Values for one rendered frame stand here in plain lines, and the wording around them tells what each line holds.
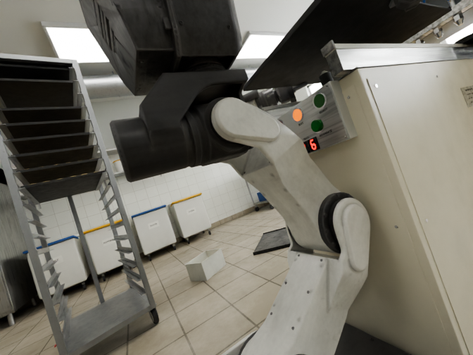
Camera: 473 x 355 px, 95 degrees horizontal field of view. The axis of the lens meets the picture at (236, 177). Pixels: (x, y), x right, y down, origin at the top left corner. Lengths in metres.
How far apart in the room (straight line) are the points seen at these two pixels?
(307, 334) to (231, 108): 0.46
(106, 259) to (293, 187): 3.51
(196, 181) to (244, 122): 4.26
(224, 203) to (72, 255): 2.71
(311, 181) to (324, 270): 0.20
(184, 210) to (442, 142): 3.53
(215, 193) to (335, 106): 4.30
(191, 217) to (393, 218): 3.50
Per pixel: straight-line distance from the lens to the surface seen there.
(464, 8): 1.29
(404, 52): 0.81
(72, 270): 3.90
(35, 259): 1.57
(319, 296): 0.55
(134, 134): 0.40
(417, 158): 0.65
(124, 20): 0.46
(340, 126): 0.57
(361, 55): 0.63
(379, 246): 0.66
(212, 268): 2.11
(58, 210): 4.58
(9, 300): 3.84
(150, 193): 4.47
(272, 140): 0.45
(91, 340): 1.65
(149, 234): 3.79
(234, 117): 0.42
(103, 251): 3.81
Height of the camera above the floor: 0.68
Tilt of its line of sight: 2 degrees up
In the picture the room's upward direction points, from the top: 19 degrees counter-clockwise
